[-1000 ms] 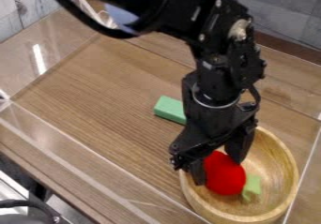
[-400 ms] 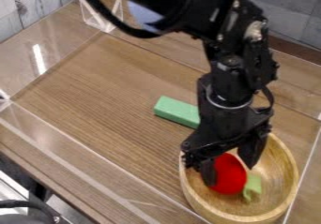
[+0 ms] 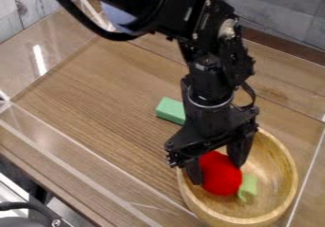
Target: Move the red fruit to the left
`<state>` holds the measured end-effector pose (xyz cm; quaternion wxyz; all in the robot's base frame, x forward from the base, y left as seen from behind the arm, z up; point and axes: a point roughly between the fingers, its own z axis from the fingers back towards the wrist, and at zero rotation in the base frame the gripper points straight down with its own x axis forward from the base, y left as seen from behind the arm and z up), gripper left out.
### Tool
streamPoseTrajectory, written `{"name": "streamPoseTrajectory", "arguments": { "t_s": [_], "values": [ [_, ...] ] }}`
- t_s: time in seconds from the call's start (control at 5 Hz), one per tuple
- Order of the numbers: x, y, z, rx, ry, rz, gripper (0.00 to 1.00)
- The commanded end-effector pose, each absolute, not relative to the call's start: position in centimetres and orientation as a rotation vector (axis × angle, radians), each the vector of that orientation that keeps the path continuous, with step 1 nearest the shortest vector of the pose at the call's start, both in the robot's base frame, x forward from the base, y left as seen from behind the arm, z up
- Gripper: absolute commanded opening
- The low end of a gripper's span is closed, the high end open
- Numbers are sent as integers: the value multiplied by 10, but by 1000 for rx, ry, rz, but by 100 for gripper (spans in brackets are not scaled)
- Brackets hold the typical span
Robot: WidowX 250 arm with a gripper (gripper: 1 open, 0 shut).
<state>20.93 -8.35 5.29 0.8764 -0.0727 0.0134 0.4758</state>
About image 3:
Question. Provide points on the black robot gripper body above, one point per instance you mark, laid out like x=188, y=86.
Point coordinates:
x=208, y=121

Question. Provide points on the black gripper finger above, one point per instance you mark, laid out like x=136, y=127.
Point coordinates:
x=238, y=146
x=194, y=171

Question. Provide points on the red plush strawberry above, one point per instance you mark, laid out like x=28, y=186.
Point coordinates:
x=223, y=179

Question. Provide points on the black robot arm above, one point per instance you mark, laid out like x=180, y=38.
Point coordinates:
x=203, y=26

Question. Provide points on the wooden bowl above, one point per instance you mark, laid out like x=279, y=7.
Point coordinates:
x=265, y=194

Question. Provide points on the green foam block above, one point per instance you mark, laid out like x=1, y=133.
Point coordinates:
x=170, y=110

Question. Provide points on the clear acrylic enclosure wall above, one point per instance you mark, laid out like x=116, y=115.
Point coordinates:
x=95, y=187

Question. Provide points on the black metal mount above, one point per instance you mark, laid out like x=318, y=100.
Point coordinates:
x=43, y=214

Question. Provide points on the clear acrylic corner bracket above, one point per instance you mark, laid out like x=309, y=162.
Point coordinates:
x=95, y=14

